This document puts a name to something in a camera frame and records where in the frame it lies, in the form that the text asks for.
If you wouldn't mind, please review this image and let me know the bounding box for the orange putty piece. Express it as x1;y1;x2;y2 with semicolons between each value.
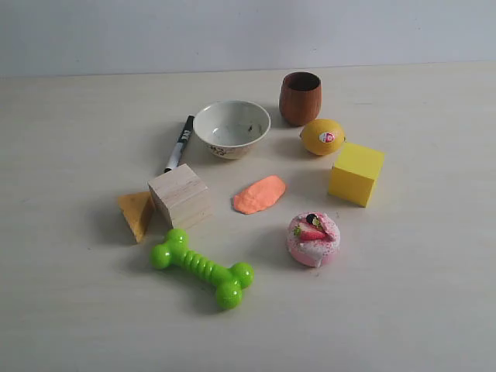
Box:
232;175;286;215

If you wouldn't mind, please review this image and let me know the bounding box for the white ceramic bowl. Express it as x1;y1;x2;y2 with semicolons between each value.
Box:
193;100;271;160

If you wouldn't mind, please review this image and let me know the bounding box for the light wooden cube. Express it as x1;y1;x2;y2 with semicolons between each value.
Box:
148;164;212;229

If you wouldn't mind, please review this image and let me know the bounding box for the black and white marker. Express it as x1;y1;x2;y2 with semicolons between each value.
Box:
164;115;195;173

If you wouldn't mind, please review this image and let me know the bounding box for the pink strawberry cake squishy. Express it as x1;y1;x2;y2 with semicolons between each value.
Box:
286;212;340;267

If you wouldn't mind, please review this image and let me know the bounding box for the yellow lemon with sticker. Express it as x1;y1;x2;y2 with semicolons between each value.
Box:
300;119;346;156

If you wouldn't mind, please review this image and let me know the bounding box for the green plastic bone toy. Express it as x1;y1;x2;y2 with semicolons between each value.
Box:
150;229;254;309

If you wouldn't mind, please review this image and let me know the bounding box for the brown wooden cup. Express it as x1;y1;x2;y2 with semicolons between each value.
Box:
279;71;322;126

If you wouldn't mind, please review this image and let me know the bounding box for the yellow foam cube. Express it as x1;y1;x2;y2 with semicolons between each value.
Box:
328;143;385;207

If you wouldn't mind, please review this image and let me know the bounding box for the yellow cheese wedge toy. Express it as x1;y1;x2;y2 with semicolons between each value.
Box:
117;191;155;243

